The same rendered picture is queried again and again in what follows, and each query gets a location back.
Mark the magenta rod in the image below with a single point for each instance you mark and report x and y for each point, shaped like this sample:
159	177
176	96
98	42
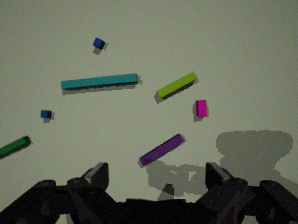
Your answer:
201	108

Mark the small blue cube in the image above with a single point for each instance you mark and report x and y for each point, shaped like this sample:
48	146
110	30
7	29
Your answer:
46	114
99	43

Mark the purple rod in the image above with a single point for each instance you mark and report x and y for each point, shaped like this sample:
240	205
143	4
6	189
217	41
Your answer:
161	149

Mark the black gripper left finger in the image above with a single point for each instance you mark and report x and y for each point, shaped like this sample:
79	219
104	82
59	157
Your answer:
47	201

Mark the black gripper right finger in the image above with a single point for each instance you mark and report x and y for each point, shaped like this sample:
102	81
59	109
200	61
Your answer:
215	204

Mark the turquoise rod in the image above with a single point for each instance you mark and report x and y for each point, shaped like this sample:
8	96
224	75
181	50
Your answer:
99	81

